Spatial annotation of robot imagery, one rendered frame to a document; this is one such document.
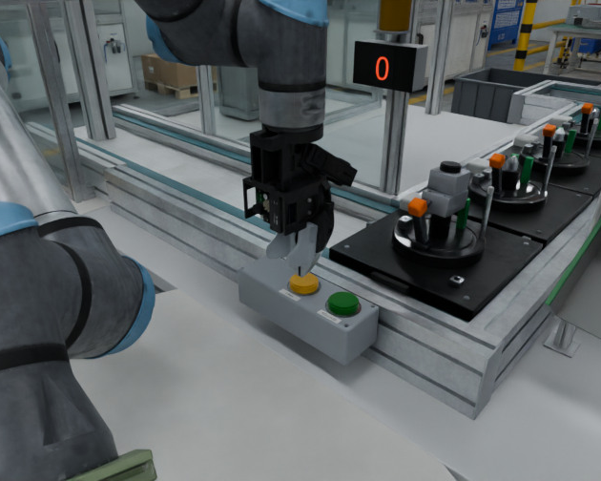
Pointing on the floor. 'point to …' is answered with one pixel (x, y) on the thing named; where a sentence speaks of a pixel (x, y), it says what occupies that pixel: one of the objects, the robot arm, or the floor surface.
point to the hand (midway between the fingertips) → (304, 265)
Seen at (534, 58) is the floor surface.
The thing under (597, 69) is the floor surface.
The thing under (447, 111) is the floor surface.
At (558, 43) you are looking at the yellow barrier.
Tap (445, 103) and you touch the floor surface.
